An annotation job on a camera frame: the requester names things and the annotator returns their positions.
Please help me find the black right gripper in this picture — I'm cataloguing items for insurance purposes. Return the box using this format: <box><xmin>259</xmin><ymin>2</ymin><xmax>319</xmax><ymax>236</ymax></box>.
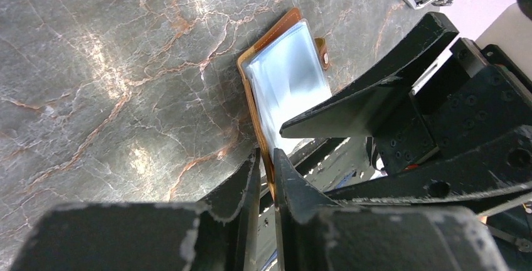
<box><xmin>279</xmin><ymin>12</ymin><xmax>531</xmax><ymax>215</ymax></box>

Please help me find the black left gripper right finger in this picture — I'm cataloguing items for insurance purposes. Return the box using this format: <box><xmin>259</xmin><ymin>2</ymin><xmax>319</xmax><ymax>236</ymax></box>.
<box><xmin>273</xmin><ymin>149</ymin><xmax>340</xmax><ymax>270</ymax></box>

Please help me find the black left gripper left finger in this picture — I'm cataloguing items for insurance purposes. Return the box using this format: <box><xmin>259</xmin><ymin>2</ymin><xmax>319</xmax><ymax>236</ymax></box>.
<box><xmin>199</xmin><ymin>148</ymin><xmax>260</xmax><ymax>270</ymax></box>

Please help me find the brown leather card holder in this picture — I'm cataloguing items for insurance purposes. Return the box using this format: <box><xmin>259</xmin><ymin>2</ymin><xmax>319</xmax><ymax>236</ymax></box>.
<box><xmin>237</xmin><ymin>8</ymin><xmax>331</xmax><ymax>196</ymax></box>

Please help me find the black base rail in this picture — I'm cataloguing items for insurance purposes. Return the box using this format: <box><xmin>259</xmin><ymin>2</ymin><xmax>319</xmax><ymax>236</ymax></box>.
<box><xmin>256</xmin><ymin>137</ymin><xmax>380</xmax><ymax>270</ymax></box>

